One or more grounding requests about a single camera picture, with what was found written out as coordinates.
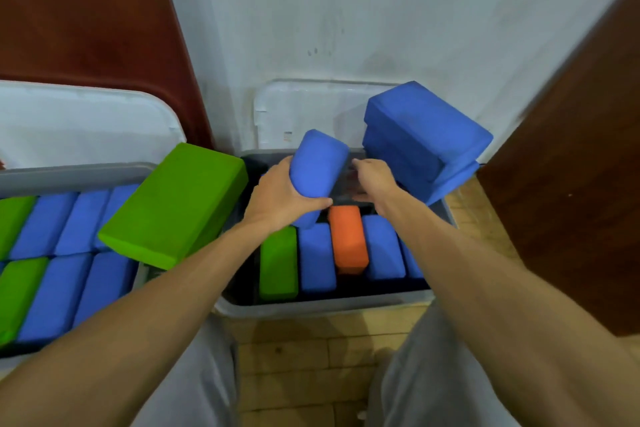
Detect person's left hand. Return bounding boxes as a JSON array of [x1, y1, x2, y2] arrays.
[[242, 155, 334, 236]]

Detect person's right hand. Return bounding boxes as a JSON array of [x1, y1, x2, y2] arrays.
[[350, 158, 402, 217]]

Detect person's right forearm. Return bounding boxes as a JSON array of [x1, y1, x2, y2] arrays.
[[377, 193, 640, 427]]

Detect person's left forearm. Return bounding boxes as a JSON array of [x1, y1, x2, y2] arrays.
[[0, 221, 274, 427]]

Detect orange foam block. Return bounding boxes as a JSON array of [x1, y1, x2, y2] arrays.
[[328, 205, 370, 276]]

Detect white plastic bin lid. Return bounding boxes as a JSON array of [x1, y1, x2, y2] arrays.
[[0, 80, 187, 170], [253, 78, 401, 152]]

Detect grey plastic storage bin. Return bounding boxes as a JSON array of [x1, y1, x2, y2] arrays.
[[214, 148, 459, 320], [0, 162, 157, 373]]

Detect large green foam block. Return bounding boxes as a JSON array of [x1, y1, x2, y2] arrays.
[[98, 142, 250, 271]]

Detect grey shorts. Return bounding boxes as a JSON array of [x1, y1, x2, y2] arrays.
[[131, 299, 522, 427]]

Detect brown wooden door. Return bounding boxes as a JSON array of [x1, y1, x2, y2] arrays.
[[476, 0, 640, 337], [0, 0, 217, 148]]

